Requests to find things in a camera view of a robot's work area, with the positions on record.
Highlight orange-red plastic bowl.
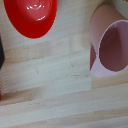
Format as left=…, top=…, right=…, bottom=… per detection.
left=3, top=0, right=58, bottom=40

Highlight red basket with blue rim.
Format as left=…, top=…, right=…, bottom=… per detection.
left=0, top=33, right=6, bottom=103

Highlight pink plastic cup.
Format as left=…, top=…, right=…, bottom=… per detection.
left=89, top=4, right=128, bottom=79

